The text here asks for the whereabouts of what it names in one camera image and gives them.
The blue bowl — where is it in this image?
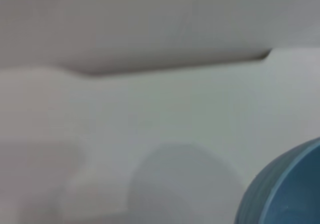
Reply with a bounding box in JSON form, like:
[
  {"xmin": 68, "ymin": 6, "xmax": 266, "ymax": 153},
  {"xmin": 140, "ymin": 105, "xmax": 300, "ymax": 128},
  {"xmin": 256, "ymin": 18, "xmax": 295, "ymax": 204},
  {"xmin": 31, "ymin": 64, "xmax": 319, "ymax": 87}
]
[{"xmin": 233, "ymin": 137, "xmax": 320, "ymax": 224}]

